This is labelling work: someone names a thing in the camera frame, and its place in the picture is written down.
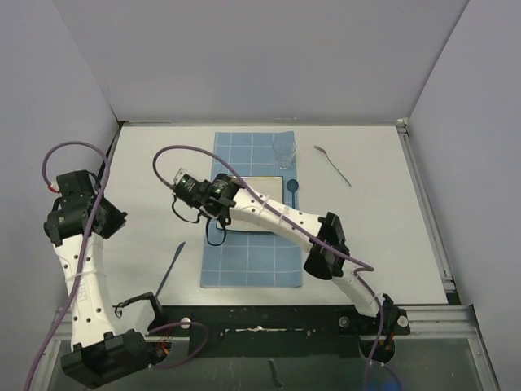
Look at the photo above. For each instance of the dark blue plastic spoon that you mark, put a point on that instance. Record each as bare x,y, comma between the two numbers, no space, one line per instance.
292,187

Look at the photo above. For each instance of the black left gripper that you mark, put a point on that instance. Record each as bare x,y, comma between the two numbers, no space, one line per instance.
117,221

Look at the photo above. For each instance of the blue checked cloth napkin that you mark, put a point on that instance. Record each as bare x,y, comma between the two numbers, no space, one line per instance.
251,259

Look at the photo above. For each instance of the aluminium frame rail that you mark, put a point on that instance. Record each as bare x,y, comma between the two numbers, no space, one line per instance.
479,353

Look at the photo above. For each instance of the dark blue plastic knife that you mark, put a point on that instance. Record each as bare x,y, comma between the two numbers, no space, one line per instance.
176,254

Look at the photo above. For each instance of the silver metal fork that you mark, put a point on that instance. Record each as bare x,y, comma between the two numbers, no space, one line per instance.
332,164

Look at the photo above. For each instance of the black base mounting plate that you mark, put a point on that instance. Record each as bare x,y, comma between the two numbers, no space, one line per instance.
282,331

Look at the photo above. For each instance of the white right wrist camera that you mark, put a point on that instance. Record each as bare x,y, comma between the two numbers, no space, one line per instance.
178,176

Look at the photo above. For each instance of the square white plate black rim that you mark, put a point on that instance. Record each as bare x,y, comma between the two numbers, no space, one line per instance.
268,186

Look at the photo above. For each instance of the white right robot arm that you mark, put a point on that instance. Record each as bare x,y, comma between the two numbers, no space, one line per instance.
322,238

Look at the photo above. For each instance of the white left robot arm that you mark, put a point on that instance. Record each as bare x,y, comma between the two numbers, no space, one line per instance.
108,341

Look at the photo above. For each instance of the clear wine glass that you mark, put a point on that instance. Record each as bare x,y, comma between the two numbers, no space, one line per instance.
284,151

